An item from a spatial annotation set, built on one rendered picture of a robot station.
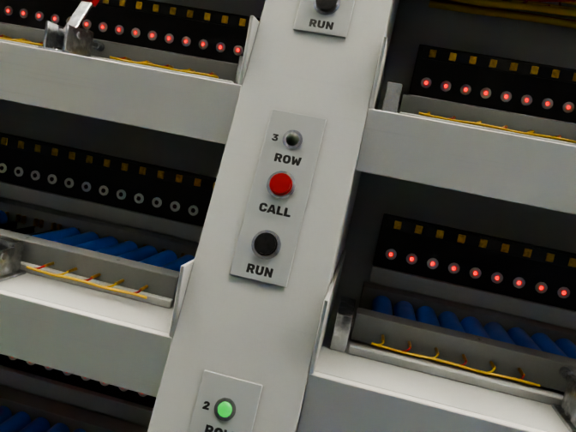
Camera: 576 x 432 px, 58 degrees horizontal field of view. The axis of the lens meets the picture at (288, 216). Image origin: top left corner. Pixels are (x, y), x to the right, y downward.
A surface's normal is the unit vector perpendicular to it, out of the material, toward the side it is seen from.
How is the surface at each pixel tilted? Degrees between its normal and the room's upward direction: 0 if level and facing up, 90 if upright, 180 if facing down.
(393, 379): 18
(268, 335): 90
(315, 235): 90
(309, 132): 90
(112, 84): 108
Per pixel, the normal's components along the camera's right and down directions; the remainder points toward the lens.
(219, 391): -0.10, -0.21
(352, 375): 0.19, -0.97
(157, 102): -0.17, 0.11
